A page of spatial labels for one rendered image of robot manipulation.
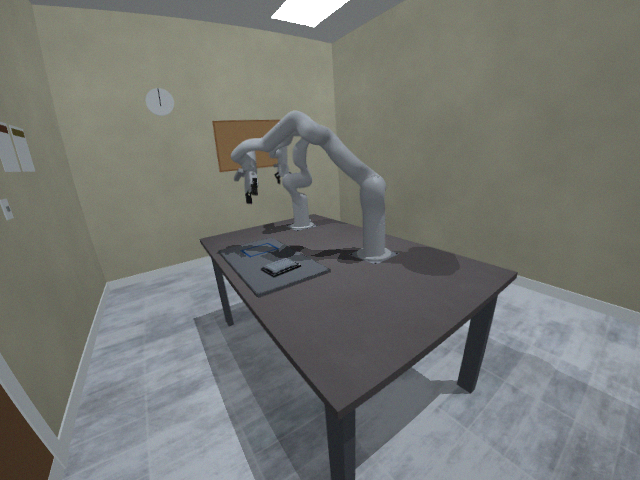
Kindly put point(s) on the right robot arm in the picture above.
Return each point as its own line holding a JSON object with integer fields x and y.
{"x": 293, "y": 181}

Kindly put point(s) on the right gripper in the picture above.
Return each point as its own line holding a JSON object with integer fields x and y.
{"x": 281, "y": 171}

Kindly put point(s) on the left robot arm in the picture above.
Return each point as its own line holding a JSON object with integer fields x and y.
{"x": 372, "y": 190}

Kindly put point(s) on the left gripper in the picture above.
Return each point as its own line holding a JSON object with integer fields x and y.
{"x": 250, "y": 180}

